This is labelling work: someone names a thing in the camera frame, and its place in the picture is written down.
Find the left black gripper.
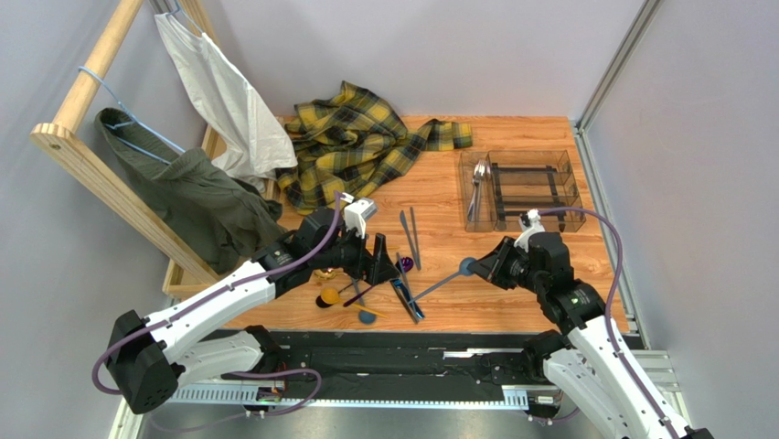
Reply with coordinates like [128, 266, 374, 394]
[311, 221, 400, 285]

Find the blue metal knife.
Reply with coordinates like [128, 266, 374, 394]
[390, 252, 425, 324]

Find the purple metal spoon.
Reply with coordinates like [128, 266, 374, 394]
[343, 256, 415, 307]

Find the yellow plastic spoon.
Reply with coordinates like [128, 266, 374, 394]
[316, 287, 387, 318]

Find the silver spoon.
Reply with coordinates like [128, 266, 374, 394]
[471, 158, 490, 221]

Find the silver fork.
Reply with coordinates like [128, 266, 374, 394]
[466, 160, 484, 222]

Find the blue-grey plastic spoon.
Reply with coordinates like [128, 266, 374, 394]
[352, 279, 377, 326]

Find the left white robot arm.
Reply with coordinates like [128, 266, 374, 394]
[97, 198, 400, 414]

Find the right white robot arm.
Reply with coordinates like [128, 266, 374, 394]
[467, 232, 712, 438]

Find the clear plastic utensil organizer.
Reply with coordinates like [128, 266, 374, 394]
[459, 150, 582, 235]

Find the yellow plaid shirt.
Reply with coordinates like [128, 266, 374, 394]
[276, 81, 473, 214]

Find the olive green garment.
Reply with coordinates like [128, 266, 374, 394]
[94, 108, 287, 274]

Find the white hanging garment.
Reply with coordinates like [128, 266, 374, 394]
[155, 14, 297, 189]

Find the light blue hanger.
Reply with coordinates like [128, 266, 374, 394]
[78, 66, 186, 166]

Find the wooden clothes rack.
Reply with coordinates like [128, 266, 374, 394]
[29, 1, 220, 298]

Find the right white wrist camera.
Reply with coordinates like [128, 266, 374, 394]
[515, 209, 546, 252]

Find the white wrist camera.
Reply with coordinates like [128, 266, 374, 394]
[340, 193, 378, 239]
[515, 209, 546, 252]

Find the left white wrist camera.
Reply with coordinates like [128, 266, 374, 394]
[340, 193, 378, 239]

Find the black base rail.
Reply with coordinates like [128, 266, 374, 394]
[176, 330, 566, 419]

